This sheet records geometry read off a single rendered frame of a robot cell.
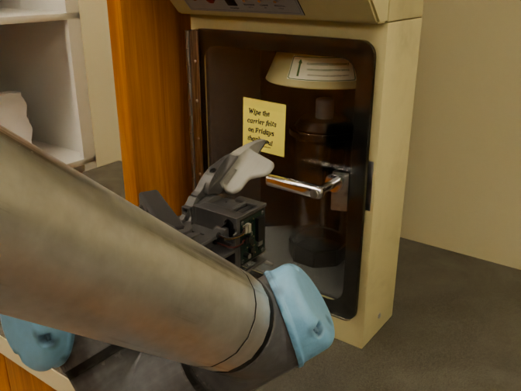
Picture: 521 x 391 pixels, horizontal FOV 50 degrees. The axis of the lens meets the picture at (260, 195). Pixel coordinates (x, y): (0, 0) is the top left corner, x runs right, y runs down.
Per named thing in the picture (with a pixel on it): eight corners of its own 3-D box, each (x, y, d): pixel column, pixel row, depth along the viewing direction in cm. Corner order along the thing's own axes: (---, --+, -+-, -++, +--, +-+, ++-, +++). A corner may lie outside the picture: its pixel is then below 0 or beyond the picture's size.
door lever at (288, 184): (284, 179, 81) (285, 162, 80) (342, 193, 76) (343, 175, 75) (262, 189, 77) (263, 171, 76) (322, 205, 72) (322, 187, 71)
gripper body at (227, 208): (270, 261, 64) (198, 308, 55) (212, 241, 68) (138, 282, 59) (270, 198, 61) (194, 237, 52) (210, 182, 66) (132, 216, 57)
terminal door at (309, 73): (202, 261, 99) (192, 26, 84) (357, 322, 82) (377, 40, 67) (199, 264, 98) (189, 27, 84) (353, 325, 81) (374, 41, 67)
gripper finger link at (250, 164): (296, 147, 66) (259, 209, 63) (256, 140, 70) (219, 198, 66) (288, 130, 64) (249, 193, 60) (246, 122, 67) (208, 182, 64)
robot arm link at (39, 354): (29, 393, 47) (-19, 305, 47) (130, 330, 55) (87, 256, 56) (67, 372, 42) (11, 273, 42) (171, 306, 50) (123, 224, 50)
